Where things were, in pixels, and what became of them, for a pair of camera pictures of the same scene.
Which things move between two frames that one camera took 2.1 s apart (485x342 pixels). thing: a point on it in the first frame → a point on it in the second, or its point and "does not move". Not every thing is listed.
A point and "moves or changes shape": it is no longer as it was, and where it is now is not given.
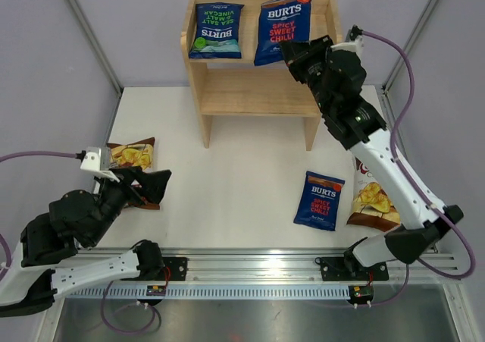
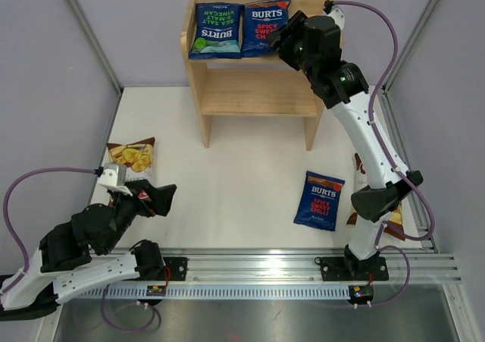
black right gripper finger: [294, 51] → [277, 42]
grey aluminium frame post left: [89, 33] does not move
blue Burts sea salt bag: [217, 31] does not move
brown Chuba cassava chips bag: [139, 153] does not move
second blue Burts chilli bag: [320, 201] does not move
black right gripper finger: [322, 42] → [284, 28]
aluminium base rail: [273, 273] does not move
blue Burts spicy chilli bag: [283, 19] moves or changes shape
